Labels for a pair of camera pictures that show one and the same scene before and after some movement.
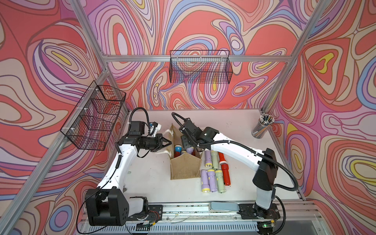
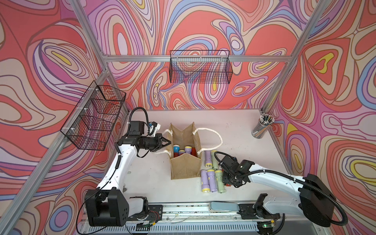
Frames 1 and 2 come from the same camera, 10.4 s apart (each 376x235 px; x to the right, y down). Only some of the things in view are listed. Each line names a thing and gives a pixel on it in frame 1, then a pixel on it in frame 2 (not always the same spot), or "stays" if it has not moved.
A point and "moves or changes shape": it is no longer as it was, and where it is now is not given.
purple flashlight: (190, 150) stays
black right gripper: (184, 140) to (225, 180)
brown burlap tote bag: (184, 166) stays
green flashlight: (221, 185) stays
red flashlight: (226, 174) moves or changes shape
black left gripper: (158, 139) stays
